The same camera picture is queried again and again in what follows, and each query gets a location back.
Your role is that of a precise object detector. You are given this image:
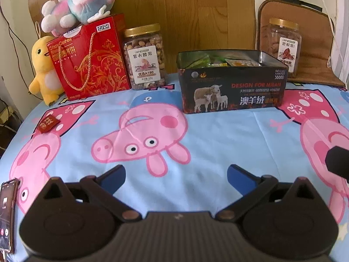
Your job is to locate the beige power strip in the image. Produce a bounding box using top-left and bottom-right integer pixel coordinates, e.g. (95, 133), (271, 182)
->
(0, 98), (22, 127)

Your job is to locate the printed blanket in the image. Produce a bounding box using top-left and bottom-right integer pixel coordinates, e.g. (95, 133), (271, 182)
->
(0, 74), (349, 262)

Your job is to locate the pink and blue plush toy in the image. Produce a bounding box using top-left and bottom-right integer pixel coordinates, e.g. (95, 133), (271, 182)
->
(41, 0), (118, 36)

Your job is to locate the black cable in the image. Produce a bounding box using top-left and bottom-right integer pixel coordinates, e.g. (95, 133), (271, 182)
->
(0, 4), (39, 60)

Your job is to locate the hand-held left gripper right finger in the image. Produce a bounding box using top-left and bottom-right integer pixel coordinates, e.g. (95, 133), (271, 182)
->
(216, 164), (314, 222)

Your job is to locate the orange snack packet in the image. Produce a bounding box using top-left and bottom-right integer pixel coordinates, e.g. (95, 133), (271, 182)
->
(225, 58), (262, 66)

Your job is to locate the small red packet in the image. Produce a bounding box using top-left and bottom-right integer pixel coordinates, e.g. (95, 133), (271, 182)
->
(37, 115), (60, 134)

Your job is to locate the red gift box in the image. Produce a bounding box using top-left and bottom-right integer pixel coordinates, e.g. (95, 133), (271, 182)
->
(46, 13), (131, 100)

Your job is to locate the yellow duck plush toy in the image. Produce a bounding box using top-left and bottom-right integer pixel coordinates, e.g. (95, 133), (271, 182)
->
(29, 35), (66, 107)

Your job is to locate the smartphone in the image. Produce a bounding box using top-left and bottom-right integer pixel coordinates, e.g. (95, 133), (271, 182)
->
(0, 178), (21, 254)

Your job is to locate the black tin box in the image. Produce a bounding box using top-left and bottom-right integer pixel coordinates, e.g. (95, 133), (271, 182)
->
(177, 50), (289, 114)

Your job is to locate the nut jar with gold lid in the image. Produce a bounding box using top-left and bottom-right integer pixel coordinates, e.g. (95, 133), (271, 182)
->
(122, 23), (168, 90)

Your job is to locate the wooden headboard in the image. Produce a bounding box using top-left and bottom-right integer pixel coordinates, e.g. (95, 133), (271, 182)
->
(27, 0), (257, 75)

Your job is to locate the brown seat cushion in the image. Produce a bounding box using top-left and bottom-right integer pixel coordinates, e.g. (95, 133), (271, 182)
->
(255, 0), (345, 88)

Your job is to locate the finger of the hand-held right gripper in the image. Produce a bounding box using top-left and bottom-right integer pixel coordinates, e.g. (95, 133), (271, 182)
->
(325, 146), (349, 183)

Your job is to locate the pecan jar with gold lid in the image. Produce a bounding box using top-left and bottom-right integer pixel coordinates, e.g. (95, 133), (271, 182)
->
(256, 18), (303, 78)

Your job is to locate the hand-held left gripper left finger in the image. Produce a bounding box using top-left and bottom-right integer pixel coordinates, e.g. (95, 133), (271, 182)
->
(44, 164), (143, 222)

